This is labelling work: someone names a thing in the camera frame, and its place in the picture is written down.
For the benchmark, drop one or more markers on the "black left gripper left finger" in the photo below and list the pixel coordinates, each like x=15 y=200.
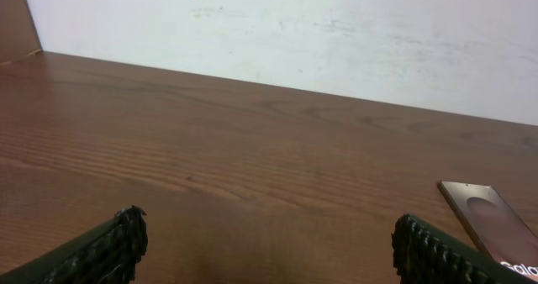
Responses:
x=107 y=253

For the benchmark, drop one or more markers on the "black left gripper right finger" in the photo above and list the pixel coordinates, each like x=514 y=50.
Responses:
x=424 y=254

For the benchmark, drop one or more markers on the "Galaxy S25 Ultra smartphone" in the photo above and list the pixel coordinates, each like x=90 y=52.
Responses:
x=493 y=226

